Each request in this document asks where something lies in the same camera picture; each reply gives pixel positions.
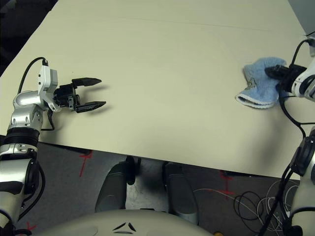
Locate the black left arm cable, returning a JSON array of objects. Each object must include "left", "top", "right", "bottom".
[{"left": 18, "top": 57, "right": 56, "bottom": 131}]

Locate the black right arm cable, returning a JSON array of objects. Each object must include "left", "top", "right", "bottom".
[{"left": 255, "top": 38, "right": 315, "bottom": 236}]

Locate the red tape floor cross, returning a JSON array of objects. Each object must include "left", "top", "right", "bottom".
[
  {"left": 219, "top": 170, "right": 235, "bottom": 200},
  {"left": 78, "top": 150, "right": 94, "bottom": 177}
]

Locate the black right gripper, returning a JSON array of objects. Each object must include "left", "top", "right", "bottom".
[{"left": 264, "top": 63, "right": 308, "bottom": 94}]

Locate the black floor cable loop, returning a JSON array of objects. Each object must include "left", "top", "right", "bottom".
[{"left": 233, "top": 190, "right": 272, "bottom": 222}]

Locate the grey robot leg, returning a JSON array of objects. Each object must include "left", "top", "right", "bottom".
[
  {"left": 163, "top": 162, "right": 200, "bottom": 226},
  {"left": 94, "top": 155, "right": 143, "bottom": 213}
]

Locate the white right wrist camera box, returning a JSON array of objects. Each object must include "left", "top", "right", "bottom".
[{"left": 303, "top": 32, "right": 315, "bottom": 58}]

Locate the light blue terry rag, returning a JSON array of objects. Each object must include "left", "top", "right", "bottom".
[{"left": 235, "top": 57, "right": 287, "bottom": 110}]

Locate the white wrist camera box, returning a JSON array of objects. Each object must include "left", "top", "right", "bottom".
[
  {"left": 303, "top": 32, "right": 315, "bottom": 58},
  {"left": 36, "top": 63, "right": 61, "bottom": 113}
]

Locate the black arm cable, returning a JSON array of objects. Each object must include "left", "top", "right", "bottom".
[
  {"left": 255, "top": 38, "right": 315, "bottom": 236},
  {"left": 18, "top": 57, "right": 56, "bottom": 131}
]

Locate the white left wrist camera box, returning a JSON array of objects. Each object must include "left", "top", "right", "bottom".
[{"left": 36, "top": 63, "right": 61, "bottom": 113}]

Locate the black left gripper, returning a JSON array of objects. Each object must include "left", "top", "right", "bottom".
[{"left": 53, "top": 77, "right": 107, "bottom": 114}]

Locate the grey left robot leg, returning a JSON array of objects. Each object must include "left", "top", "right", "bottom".
[{"left": 94, "top": 155, "right": 143, "bottom": 213}]

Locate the thin white floor cable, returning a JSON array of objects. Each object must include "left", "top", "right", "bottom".
[{"left": 193, "top": 187, "right": 237, "bottom": 200}]

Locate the beige robot torso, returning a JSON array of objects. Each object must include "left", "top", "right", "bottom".
[{"left": 31, "top": 208, "right": 215, "bottom": 236}]

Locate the white floor cable tangle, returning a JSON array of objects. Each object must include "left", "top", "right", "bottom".
[{"left": 256, "top": 181, "right": 300, "bottom": 232}]

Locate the grey right robot leg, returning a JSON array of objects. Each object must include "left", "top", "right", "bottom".
[{"left": 163, "top": 162, "right": 200, "bottom": 226}]

